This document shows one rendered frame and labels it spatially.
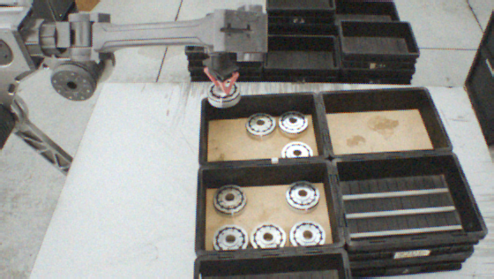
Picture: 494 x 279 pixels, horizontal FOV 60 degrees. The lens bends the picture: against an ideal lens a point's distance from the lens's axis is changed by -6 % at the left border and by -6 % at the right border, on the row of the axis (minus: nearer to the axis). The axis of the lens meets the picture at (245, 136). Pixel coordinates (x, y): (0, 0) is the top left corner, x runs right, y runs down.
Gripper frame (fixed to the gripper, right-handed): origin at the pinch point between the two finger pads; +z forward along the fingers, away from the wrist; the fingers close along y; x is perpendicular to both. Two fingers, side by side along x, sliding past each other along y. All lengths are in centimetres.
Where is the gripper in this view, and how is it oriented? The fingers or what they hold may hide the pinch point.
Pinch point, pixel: (222, 87)
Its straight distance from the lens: 144.0
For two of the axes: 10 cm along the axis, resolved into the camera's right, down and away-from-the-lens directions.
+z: 0.5, 6.9, 7.2
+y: -6.2, -5.4, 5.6
